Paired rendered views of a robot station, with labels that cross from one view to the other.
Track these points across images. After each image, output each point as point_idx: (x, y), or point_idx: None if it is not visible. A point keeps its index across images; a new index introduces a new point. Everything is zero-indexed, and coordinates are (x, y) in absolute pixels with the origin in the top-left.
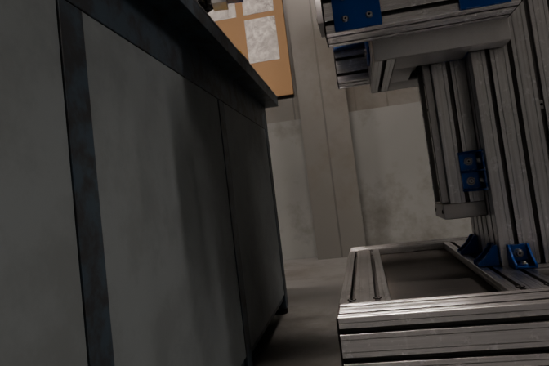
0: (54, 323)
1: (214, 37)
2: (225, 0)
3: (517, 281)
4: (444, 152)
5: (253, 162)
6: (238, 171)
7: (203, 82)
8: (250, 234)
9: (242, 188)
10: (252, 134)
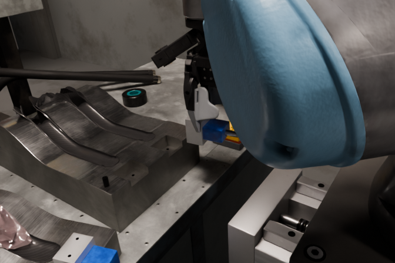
0: None
1: (156, 258)
2: (201, 144)
3: None
4: None
5: (255, 189)
6: (221, 242)
7: (158, 257)
8: None
9: (226, 247)
10: (260, 161)
